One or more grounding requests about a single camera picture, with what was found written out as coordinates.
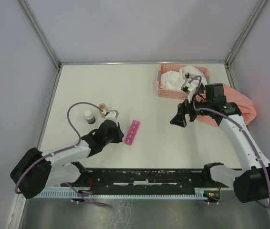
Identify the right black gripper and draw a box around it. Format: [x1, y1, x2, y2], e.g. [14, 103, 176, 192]
[169, 92, 212, 127]

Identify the pink weekly pill organizer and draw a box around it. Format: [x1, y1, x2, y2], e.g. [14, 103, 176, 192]
[124, 120, 140, 146]

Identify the amber pill bottle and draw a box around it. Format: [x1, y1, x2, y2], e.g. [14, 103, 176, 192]
[99, 103, 108, 118]

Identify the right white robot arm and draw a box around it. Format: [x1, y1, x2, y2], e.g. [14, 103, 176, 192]
[170, 83, 270, 208]

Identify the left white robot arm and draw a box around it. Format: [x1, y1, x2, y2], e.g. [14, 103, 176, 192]
[10, 119, 124, 199]

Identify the pink plastic basket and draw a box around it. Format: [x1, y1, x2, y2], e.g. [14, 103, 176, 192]
[156, 63, 209, 100]

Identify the white cap pill bottle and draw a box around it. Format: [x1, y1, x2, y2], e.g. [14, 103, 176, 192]
[84, 110, 96, 125]

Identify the black white cloth in basket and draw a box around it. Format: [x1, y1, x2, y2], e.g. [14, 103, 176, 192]
[179, 65, 207, 85]

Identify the salmon pink cloth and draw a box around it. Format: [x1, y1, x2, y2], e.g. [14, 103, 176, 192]
[197, 83, 257, 126]

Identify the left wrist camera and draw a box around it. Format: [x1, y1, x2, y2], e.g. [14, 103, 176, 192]
[105, 110, 119, 123]

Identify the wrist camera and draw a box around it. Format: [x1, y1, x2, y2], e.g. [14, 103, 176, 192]
[105, 110, 119, 123]
[181, 79, 201, 102]

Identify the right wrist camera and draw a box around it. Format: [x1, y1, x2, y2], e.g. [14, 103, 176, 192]
[181, 79, 201, 102]

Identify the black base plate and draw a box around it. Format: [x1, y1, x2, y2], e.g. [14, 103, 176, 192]
[71, 168, 229, 195]

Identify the white slotted cable duct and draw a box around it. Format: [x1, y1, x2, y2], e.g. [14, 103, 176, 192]
[33, 188, 209, 199]

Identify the right aluminium frame post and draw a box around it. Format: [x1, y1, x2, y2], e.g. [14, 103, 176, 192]
[225, 0, 269, 68]

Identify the aluminium frame post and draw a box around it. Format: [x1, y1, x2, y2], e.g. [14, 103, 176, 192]
[225, 0, 269, 68]
[17, 0, 61, 69]

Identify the left aluminium frame post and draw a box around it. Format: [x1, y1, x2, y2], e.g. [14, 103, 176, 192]
[17, 0, 61, 69]

